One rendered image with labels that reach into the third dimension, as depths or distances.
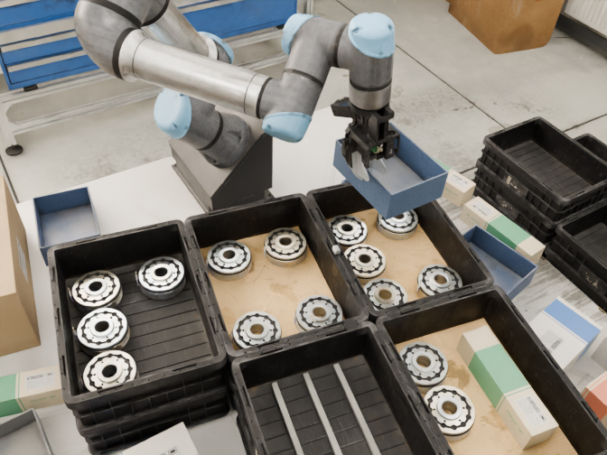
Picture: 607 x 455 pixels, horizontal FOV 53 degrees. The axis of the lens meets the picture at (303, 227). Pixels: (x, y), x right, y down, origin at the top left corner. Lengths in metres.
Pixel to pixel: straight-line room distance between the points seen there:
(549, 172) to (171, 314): 1.58
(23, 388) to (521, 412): 1.01
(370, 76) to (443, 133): 2.33
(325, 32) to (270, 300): 0.62
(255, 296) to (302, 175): 0.60
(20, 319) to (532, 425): 1.08
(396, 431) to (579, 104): 2.93
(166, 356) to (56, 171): 1.92
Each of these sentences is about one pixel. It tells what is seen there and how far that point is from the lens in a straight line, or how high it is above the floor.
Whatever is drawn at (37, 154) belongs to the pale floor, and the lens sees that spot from 3.26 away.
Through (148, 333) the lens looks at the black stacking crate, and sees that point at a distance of 1.36.
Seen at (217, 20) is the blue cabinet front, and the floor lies 0.43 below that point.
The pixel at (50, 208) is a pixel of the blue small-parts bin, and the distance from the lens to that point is 1.85.
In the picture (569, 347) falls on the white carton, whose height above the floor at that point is 0.79.
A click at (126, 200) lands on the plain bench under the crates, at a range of 1.84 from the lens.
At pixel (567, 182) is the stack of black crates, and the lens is 2.45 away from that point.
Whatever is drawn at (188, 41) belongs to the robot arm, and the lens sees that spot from 1.43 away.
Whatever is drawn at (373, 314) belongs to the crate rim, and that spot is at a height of 0.93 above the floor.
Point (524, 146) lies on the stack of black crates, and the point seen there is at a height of 0.49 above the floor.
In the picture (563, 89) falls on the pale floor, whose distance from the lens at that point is 3.99.
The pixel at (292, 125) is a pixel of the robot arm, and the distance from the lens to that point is 1.03.
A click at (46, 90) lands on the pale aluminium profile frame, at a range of 3.16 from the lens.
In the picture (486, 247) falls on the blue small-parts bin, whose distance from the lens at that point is 1.75.
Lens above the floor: 1.94
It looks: 46 degrees down
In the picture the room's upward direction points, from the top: 4 degrees clockwise
